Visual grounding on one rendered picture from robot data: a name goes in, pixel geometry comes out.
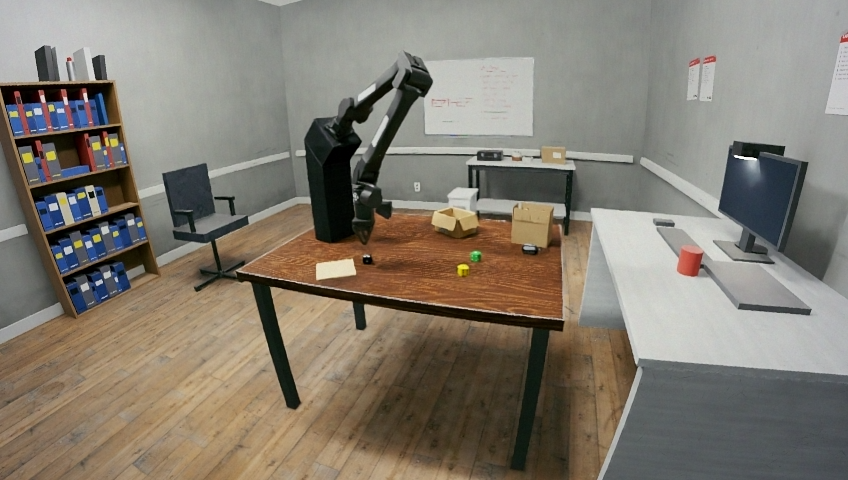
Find beige mat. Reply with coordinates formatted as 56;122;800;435
317;259;356;280

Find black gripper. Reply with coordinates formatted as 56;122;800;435
352;203;375;245

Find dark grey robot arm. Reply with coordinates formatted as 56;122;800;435
323;50;433;220

